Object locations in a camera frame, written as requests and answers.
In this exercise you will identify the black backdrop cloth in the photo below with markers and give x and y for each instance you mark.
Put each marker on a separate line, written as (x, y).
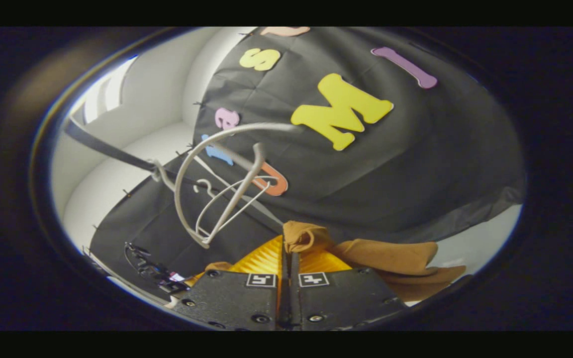
(416, 164)

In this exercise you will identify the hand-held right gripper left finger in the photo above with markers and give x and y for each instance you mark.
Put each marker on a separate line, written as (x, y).
(232, 301)

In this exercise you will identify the brown jacket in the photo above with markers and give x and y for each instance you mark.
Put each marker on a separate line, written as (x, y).
(391, 258)

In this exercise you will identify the white plastic clothes hanger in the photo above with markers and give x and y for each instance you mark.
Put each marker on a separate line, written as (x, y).
(234, 194)
(268, 185)

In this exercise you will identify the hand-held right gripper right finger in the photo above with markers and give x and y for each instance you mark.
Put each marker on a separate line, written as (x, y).
(346, 298)

